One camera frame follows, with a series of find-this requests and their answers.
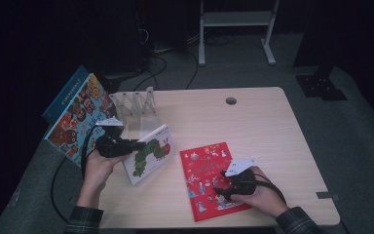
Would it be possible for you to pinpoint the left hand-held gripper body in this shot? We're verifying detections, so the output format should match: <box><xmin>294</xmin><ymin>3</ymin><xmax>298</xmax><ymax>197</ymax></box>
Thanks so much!
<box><xmin>94</xmin><ymin>116</ymin><xmax>134</xmax><ymax>160</ymax></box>

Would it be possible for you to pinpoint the white caterpillar picture book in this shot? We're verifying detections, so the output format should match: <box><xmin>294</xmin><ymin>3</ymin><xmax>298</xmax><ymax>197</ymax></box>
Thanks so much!
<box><xmin>122</xmin><ymin>123</ymin><xmax>174</xmax><ymax>186</ymax></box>

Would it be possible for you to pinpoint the grey tape strip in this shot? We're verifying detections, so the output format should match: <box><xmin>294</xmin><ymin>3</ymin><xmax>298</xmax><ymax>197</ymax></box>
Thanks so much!
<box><xmin>316</xmin><ymin>191</ymin><xmax>341</xmax><ymax>201</ymax></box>

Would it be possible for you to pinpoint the person's left hand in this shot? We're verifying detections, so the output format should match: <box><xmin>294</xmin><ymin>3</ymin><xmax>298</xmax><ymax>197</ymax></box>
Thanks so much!
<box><xmin>80</xmin><ymin>150</ymin><xmax>130</xmax><ymax>196</ymax></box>

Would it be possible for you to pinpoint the white metal stand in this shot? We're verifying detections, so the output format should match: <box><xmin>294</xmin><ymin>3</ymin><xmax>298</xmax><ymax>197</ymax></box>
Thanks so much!
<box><xmin>198</xmin><ymin>0</ymin><xmax>281</xmax><ymax>67</ymax></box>

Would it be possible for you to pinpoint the animal cartoon picture book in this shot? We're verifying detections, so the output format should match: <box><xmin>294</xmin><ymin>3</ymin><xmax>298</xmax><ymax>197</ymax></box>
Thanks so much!
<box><xmin>43</xmin><ymin>72</ymin><xmax>119</xmax><ymax>169</ymax></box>

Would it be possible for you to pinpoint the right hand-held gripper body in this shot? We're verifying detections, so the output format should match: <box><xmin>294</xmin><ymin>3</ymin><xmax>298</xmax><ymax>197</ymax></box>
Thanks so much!
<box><xmin>220</xmin><ymin>158</ymin><xmax>258</xmax><ymax>196</ymax></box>

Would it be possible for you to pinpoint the person's right hand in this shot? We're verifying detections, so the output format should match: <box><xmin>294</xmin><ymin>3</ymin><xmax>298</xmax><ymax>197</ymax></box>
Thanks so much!
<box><xmin>230</xmin><ymin>166</ymin><xmax>288</xmax><ymax>218</ymax></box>

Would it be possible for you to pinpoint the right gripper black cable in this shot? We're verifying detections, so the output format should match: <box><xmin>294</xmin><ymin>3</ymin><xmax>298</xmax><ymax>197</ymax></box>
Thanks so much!
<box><xmin>252</xmin><ymin>178</ymin><xmax>287</xmax><ymax>207</ymax></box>

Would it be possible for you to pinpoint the red picture book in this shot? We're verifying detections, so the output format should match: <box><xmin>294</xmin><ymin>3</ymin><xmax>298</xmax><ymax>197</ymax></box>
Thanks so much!
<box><xmin>179</xmin><ymin>141</ymin><xmax>253</xmax><ymax>223</ymax></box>

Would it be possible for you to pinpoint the black stand with base plate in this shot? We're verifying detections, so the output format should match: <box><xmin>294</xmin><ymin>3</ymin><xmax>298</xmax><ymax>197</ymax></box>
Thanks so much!
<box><xmin>293</xmin><ymin>0</ymin><xmax>349</xmax><ymax>102</ymax></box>

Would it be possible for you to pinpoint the clear acrylic book rack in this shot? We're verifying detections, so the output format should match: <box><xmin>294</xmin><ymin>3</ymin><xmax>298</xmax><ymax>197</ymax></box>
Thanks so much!
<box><xmin>109</xmin><ymin>86</ymin><xmax>162</xmax><ymax>140</ymax></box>

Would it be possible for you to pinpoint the dark blue book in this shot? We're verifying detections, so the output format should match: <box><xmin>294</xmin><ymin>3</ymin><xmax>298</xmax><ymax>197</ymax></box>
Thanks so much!
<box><xmin>42</xmin><ymin>64</ymin><xmax>91</xmax><ymax>125</ymax></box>

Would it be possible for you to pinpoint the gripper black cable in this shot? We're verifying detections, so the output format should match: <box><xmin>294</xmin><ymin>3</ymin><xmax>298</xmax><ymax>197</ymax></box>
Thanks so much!
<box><xmin>51</xmin><ymin>126</ymin><xmax>96</xmax><ymax>225</ymax></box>
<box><xmin>252</xmin><ymin>178</ymin><xmax>287</xmax><ymax>207</ymax></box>

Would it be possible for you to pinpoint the black floor cable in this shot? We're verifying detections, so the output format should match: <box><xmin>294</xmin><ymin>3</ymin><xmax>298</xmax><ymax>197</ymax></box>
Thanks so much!
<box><xmin>185</xmin><ymin>50</ymin><xmax>200</xmax><ymax>91</ymax></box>
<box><xmin>132</xmin><ymin>55</ymin><xmax>168</xmax><ymax>93</ymax></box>

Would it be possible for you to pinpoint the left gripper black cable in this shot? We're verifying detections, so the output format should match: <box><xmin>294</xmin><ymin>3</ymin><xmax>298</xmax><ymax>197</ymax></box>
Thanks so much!
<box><xmin>51</xmin><ymin>126</ymin><xmax>96</xmax><ymax>225</ymax></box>

